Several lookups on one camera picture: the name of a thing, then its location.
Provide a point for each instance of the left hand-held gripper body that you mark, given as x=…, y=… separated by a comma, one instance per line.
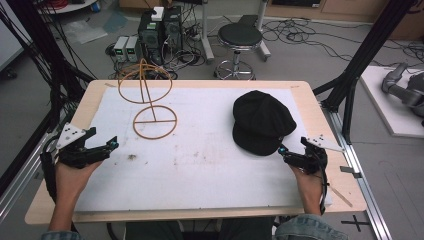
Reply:
x=71, y=135

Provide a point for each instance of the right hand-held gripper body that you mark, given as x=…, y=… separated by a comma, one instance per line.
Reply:
x=316, y=156

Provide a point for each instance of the black cap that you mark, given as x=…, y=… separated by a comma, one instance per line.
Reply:
x=261, y=123

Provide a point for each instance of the person's right hand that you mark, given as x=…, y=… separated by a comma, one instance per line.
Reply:
x=308, y=185

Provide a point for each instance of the person's left hand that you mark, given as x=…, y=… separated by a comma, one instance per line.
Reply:
x=71, y=180

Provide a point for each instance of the wooden table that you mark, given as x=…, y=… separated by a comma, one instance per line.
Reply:
x=308, y=110

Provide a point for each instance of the thin wooden stick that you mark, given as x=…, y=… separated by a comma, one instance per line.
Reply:
x=341, y=196

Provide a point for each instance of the denim sleeve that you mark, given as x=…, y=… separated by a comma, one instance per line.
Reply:
x=310, y=228
x=61, y=235

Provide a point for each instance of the white platform board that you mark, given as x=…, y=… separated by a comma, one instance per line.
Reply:
x=383, y=106

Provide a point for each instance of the white table mat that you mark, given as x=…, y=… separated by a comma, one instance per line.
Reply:
x=200, y=173

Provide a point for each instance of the grey power supply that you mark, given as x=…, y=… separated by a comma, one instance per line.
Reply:
x=120, y=48
x=132, y=48

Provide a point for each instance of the clear plastic sheet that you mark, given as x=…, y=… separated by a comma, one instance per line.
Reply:
x=85, y=31

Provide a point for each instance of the black computer tower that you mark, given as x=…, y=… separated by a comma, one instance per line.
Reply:
x=150, y=40
x=172, y=30

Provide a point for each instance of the person's dark trousers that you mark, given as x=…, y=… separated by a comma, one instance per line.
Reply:
x=200, y=230

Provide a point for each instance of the black round stool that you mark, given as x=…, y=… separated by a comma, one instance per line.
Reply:
x=240, y=35

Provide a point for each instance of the white box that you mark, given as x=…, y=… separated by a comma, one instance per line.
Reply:
x=157, y=14

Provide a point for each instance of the metal bracket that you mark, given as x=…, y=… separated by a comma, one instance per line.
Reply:
x=350, y=171

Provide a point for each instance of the aluminium rail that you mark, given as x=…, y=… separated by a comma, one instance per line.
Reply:
x=20, y=193
x=363, y=186

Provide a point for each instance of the black frame post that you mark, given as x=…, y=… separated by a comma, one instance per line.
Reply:
x=366, y=50
x=40, y=43

